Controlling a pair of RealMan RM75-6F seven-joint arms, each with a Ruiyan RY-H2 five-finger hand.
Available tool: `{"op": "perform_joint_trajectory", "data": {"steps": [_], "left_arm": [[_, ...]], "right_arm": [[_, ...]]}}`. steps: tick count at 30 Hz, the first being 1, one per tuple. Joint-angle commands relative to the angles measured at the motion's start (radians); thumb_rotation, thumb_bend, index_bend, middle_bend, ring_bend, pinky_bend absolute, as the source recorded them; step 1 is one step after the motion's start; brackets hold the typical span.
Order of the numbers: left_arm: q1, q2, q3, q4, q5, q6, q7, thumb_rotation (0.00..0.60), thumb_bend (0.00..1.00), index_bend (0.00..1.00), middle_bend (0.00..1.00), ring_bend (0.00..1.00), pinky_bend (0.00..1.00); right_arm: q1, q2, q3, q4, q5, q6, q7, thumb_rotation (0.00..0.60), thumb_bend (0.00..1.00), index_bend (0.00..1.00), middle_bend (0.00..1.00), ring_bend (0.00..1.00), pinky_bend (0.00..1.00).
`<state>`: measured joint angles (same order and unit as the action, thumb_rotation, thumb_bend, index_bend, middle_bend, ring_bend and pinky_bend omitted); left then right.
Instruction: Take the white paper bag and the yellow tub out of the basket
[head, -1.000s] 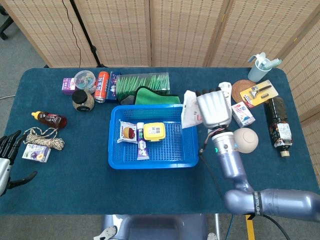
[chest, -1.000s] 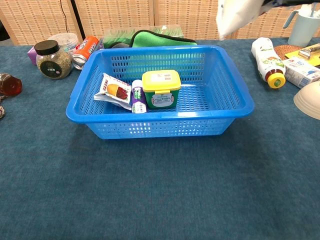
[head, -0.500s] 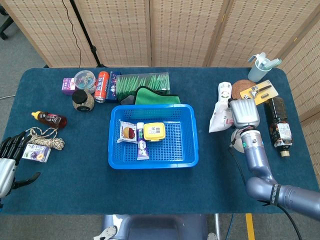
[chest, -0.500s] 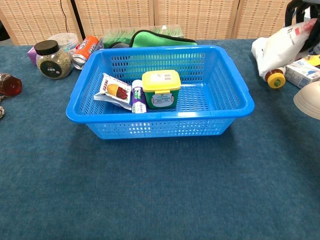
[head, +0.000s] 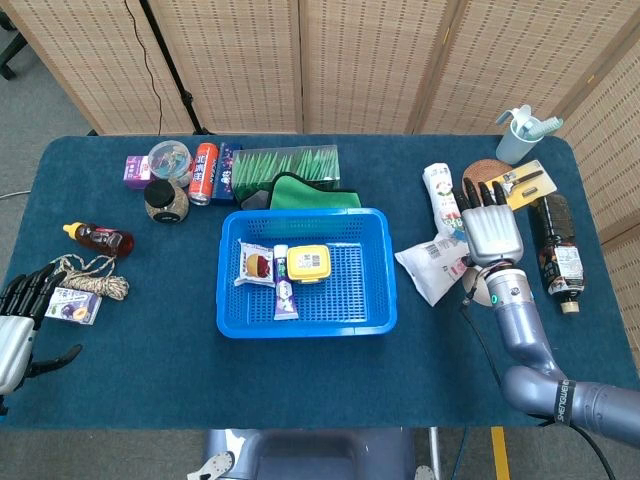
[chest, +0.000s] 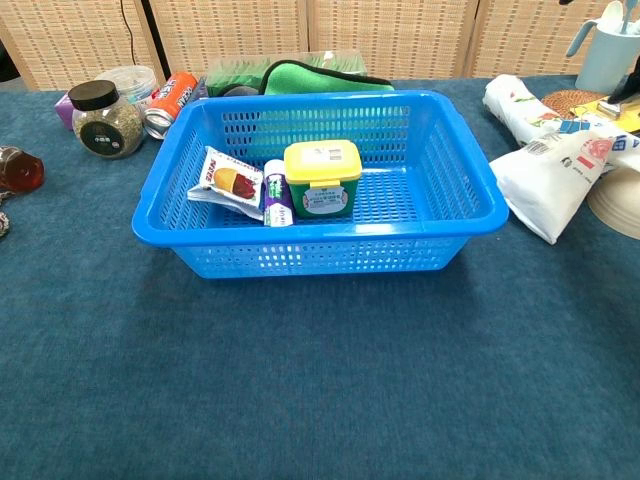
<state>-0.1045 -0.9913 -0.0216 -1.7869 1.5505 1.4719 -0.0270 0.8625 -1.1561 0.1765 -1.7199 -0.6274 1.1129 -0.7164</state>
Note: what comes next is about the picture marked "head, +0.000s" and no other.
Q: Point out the white squeeze bottle yellow cap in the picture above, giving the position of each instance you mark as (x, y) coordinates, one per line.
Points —
(442, 195)

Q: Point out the yellow lidded box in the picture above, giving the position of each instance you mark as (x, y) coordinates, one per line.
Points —
(309, 262)

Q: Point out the green brush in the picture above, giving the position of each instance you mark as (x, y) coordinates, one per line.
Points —
(547, 125)

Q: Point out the small purple plum carton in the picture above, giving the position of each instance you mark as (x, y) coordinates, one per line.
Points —
(75, 307)

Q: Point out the white spoon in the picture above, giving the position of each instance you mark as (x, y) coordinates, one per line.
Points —
(525, 114)

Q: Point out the white snack bag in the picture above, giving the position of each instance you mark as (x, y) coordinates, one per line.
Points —
(430, 270)

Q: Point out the small purple box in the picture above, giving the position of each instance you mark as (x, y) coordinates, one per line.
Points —
(134, 172)

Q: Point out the green cloth black trim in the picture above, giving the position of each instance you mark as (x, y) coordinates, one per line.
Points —
(300, 195)

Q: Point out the clear box green packets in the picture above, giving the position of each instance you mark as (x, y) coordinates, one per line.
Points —
(285, 162)

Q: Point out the orange soda can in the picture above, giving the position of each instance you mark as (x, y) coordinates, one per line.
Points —
(202, 172)

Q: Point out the blue plastic mesh basket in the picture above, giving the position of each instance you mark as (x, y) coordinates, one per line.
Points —
(330, 305)

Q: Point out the blue felt table cover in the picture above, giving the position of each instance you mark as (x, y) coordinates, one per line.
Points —
(150, 375)

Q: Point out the clear round clip container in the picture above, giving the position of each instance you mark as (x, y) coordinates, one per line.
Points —
(170, 160)

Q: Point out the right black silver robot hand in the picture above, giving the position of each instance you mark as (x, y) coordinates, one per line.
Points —
(492, 235)

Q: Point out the white fruit snack packet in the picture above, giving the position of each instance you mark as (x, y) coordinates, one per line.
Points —
(255, 265)

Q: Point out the bamboo folding screen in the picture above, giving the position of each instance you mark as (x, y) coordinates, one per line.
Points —
(350, 65)

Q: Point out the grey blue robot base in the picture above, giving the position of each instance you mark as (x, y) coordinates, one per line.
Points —
(310, 460)

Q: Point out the dark blue carton box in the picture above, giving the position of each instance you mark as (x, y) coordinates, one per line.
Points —
(222, 175)

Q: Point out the dark soy sauce bottle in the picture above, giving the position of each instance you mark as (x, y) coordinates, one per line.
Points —
(555, 245)

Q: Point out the round woven coaster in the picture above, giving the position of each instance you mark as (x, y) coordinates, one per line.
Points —
(487, 167)

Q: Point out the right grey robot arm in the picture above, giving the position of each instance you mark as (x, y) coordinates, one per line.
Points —
(520, 330)

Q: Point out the purple white toothpaste tube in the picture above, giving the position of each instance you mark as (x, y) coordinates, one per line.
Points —
(286, 300)

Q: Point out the black chair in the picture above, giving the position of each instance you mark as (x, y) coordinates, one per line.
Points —
(7, 60)

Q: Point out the razor on yellow card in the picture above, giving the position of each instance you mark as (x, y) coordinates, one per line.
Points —
(530, 182)

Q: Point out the metal table leg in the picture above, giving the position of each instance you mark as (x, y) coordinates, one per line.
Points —
(435, 455)

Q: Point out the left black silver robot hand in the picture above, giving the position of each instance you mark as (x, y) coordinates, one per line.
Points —
(12, 345)

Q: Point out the black tripod stand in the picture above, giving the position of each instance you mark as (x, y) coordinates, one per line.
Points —
(167, 65)

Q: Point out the glass jar black lid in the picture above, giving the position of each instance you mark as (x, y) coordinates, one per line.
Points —
(165, 200)

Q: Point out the honey bottle yellow cap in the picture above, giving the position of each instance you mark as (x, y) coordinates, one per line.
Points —
(105, 240)

